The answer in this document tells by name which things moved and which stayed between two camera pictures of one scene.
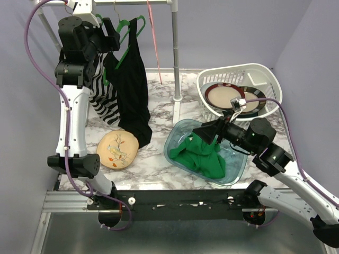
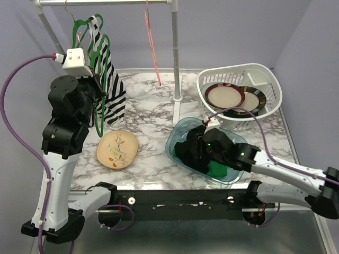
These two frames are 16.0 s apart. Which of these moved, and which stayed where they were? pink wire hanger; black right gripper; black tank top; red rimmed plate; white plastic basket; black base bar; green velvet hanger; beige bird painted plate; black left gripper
Moved: green velvet hanger; pink wire hanger; black right gripper; black tank top; black left gripper
Stayed: white plastic basket; beige bird painted plate; red rimmed plate; black base bar
